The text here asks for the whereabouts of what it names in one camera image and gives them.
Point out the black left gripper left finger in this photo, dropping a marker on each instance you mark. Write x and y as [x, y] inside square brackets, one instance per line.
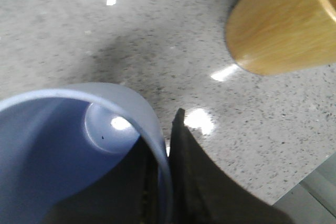
[129, 193]

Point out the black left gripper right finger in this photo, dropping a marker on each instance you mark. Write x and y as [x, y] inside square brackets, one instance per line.
[203, 193]

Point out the blue plastic cup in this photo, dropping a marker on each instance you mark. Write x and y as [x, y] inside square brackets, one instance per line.
[56, 142]

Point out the bamboo chopstick holder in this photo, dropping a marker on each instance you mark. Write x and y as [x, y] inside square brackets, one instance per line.
[269, 37]

